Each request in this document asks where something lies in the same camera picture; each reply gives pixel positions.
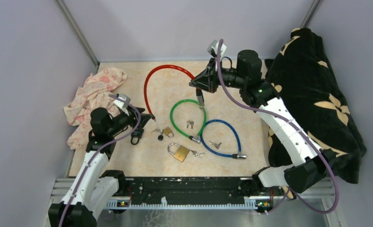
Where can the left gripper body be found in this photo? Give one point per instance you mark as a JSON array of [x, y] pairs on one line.
[[133, 122]]

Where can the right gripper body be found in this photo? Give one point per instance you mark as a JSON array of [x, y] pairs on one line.
[[213, 67]]

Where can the black cable lock head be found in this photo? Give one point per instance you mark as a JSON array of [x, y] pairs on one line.
[[136, 136]]

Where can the red cable lock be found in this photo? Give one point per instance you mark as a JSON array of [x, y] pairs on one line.
[[150, 74]]

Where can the black-headed key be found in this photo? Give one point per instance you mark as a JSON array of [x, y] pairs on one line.
[[161, 136]]

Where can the small brass padlock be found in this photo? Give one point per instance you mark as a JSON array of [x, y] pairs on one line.
[[168, 132]]

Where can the green lock key pair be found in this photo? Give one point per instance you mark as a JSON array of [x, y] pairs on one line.
[[189, 124]]

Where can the large brass padlock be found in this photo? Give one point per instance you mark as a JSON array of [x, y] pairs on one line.
[[180, 154]]

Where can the green cable lock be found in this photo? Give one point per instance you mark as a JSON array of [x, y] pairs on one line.
[[192, 138]]

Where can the silver key bunch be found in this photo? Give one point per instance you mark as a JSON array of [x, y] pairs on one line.
[[197, 154]]

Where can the blue cable lock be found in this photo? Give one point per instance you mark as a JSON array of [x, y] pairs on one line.
[[238, 155]]

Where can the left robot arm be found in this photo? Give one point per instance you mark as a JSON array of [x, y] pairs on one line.
[[92, 188]]

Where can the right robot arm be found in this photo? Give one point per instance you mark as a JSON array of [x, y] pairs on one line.
[[310, 163]]

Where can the pink patterned cloth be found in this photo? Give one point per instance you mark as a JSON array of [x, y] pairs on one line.
[[93, 94]]

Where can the black floral blanket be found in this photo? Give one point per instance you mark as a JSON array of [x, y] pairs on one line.
[[303, 76]]

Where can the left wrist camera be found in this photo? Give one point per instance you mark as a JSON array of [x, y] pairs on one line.
[[122, 102]]

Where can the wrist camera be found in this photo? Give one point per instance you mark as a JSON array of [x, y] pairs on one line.
[[122, 102], [217, 48]]

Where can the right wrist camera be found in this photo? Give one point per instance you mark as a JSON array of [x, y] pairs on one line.
[[217, 48]]

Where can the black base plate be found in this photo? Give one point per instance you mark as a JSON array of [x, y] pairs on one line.
[[204, 191]]

